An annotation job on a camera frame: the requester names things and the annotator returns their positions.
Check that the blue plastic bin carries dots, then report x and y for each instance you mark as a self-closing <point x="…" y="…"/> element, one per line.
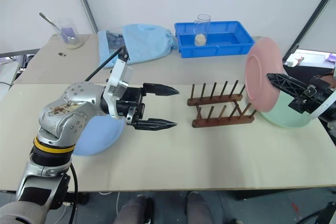
<point x="228" y="47"/>

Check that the blue plate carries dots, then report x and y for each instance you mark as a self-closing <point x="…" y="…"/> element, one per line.
<point x="102" y="137"/>

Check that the pink plate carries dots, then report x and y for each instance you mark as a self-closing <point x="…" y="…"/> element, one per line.
<point x="258" y="77"/>

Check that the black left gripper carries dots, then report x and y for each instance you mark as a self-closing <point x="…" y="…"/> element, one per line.
<point x="131" y="98"/>

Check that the clear glass measuring cup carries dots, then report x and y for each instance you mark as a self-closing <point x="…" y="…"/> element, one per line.
<point x="200" y="33"/>

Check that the wooden dish rack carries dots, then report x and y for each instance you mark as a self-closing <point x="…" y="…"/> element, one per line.
<point x="218" y="99"/>

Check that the dark patterned cloth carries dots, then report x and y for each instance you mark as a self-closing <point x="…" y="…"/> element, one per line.
<point x="114" y="40"/>

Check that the small black clip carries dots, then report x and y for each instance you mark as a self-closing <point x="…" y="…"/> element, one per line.
<point x="62" y="54"/>

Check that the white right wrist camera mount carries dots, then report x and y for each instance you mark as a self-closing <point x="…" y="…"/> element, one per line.
<point x="324" y="107"/>

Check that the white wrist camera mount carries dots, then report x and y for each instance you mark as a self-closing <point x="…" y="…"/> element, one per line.
<point x="324" y="107"/>
<point x="119" y="77"/>

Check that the silver metal pole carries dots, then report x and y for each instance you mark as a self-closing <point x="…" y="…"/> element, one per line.
<point x="85" y="1"/>

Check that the black slanted pole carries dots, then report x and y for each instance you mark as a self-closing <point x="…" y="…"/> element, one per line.
<point x="309" y="15"/>

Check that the light blue cloth bag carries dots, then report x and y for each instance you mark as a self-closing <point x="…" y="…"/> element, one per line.
<point x="147" y="43"/>

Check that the green plate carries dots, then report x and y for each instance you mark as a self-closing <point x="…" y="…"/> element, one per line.
<point x="281" y="113"/>

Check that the clear glass beaker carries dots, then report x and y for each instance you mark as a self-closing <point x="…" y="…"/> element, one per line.
<point x="69" y="35"/>

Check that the metal spoon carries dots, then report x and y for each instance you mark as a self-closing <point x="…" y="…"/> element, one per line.
<point x="50" y="22"/>

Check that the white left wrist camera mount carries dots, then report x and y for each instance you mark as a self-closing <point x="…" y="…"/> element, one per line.
<point x="119" y="77"/>

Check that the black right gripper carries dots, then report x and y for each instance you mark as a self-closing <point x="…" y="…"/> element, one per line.
<point x="313" y="95"/>

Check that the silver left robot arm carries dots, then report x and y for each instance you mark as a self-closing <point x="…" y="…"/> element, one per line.
<point x="65" y="121"/>

